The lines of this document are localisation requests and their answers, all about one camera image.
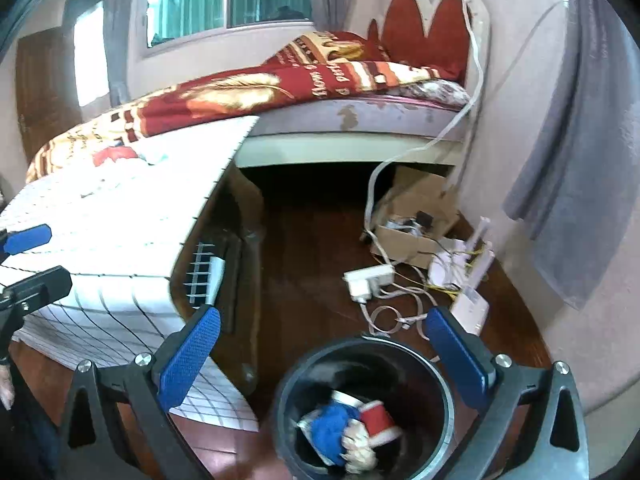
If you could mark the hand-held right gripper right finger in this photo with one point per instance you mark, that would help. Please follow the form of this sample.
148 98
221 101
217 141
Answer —
460 355

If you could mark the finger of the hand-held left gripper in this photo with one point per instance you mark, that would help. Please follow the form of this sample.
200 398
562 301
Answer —
27 240
42 285

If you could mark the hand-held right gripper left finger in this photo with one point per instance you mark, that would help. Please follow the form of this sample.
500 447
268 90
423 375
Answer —
192 355

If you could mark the black trash bin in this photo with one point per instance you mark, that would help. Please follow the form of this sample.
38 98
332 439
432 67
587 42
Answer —
400 375

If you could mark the red paper cup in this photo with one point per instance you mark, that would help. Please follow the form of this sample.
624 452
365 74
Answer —
377 417

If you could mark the large blue paper cup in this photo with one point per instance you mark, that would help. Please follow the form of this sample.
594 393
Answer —
345 399

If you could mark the beige yellow cloth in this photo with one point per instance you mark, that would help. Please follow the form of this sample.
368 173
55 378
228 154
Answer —
357 452

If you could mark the blue cloth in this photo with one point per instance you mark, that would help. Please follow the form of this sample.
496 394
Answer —
330 425

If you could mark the person's left hand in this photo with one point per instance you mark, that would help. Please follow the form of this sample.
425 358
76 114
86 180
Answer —
5 385

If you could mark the white router with antennas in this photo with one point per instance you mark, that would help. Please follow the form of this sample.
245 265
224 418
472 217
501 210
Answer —
470 310

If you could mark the white modem box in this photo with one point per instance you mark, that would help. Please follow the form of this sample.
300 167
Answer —
442 266

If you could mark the checkered white tablecloth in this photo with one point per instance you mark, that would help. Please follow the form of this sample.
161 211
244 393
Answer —
125 210

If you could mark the white power strip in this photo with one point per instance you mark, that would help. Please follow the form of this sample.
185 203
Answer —
370 277

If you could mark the cardboard box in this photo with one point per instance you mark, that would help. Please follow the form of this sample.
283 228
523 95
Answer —
410 246

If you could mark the black power adapter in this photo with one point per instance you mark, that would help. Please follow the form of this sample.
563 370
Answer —
425 220

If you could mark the brown wooden door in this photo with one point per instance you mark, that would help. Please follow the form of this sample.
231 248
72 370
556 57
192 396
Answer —
45 95

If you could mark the narrow bright window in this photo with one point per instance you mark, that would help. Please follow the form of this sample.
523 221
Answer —
90 55

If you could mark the bed with red blanket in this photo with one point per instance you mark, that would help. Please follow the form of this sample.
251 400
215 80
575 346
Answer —
225 95

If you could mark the purple mattress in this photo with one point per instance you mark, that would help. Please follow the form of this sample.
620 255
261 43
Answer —
380 115

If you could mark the floral pillow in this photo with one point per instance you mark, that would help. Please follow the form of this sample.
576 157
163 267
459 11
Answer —
440 91

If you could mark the red and white headboard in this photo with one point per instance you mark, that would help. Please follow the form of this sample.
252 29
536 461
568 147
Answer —
440 30

